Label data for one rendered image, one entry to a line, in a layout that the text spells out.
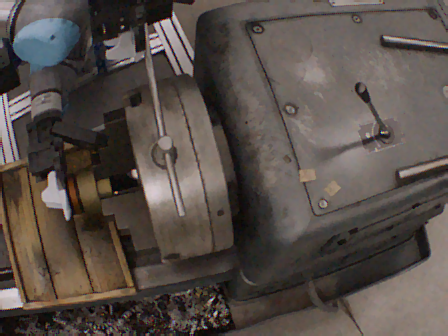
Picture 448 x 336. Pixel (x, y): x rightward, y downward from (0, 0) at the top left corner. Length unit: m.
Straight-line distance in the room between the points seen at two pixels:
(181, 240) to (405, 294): 1.45
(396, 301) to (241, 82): 1.48
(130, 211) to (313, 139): 0.33
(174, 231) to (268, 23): 0.38
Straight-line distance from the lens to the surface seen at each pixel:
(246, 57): 1.01
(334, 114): 0.99
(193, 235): 1.00
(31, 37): 0.89
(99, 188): 1.08
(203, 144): 0.96
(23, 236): 1.33
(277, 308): 1.61
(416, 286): 2.34
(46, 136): 1.15
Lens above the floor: 2.13
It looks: 71 degrees down
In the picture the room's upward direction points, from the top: 11 degrees clockwise
